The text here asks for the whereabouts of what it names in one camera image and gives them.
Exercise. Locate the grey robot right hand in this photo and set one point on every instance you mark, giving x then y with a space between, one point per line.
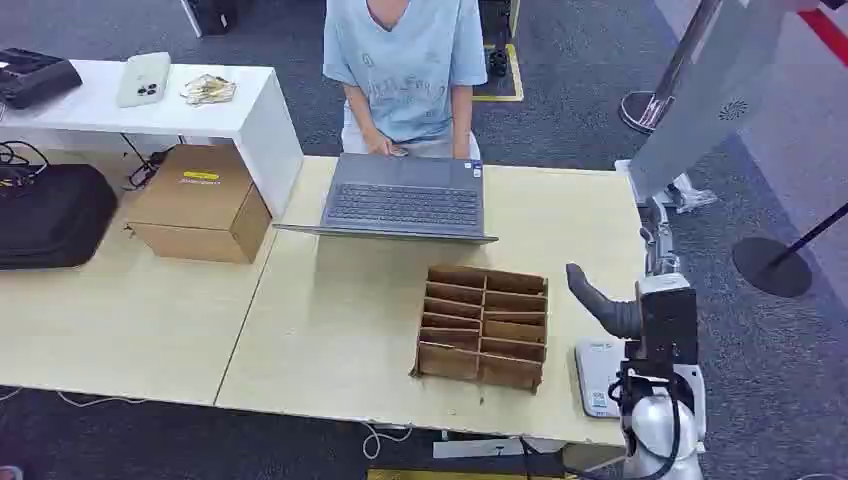
606 308

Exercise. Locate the person's right hand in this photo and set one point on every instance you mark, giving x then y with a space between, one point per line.
381 142

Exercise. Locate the grey laptop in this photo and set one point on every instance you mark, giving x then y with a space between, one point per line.
404 199

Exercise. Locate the white card reader device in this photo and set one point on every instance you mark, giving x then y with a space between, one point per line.
596 371

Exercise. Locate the person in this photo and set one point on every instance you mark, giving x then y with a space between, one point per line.
404 60

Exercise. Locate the crumpled clear plastic wrap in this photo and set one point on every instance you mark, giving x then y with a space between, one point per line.
692 197

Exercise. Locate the black wheeled object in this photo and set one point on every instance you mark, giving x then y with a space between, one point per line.
497 61

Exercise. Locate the yellow floor tape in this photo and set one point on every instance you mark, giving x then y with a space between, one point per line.
515 79

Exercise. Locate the wooden compartment box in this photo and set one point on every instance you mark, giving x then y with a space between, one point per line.
464 361

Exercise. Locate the black stanchion with round base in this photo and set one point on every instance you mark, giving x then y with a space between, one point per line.
768 268

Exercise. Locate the crumpled gold wrapper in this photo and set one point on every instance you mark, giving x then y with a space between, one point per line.
208 90

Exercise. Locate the white desk riser shelf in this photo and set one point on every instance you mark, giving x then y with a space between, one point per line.
199 112

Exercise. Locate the white bar under table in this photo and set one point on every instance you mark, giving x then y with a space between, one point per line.
477 448

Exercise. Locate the brown cardboard box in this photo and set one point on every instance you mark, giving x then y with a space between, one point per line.
192 199

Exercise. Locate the black equipment with white leg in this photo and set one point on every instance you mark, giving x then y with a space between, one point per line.
212 16

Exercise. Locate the grey kiosk stand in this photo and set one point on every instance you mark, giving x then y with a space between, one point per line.
709 86

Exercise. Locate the pale smartphone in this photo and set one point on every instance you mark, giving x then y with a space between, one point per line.
144 79

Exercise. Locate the black carry case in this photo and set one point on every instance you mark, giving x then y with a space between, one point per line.
53 215

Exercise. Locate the red barrier belt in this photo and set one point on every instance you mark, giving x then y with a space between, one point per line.
827 33

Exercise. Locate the black electronic device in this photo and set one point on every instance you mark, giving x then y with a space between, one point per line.
33 76

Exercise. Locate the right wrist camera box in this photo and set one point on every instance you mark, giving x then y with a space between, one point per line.
669 324

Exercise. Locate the chrome stanchion post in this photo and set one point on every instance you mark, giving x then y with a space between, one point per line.
646 109

